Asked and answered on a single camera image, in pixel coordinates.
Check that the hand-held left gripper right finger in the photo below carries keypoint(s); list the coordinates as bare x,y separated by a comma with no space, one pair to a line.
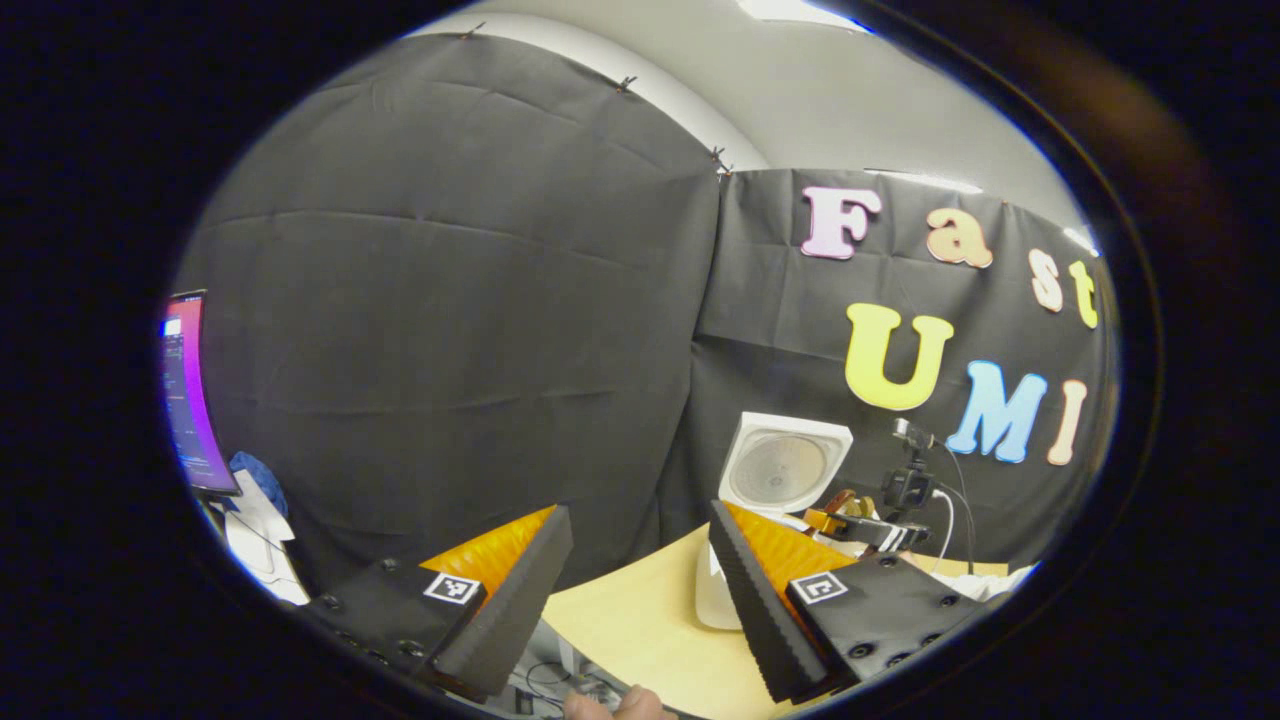
760,620

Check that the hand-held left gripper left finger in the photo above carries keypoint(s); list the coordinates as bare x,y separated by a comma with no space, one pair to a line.
520,610

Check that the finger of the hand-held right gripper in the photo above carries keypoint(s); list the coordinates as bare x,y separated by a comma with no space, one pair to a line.
870,528

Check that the white rice cooker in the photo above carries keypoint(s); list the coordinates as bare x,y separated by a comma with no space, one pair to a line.
785,465

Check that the black backdrop cloth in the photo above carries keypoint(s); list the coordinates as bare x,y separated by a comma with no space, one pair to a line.
450,330

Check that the blue cloth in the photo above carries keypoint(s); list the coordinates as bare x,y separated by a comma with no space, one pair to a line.
262,480

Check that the computer monitor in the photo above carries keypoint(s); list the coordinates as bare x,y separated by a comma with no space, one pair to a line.
195,400

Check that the large ceiling light panel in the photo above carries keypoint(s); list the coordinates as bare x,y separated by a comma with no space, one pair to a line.
800,10

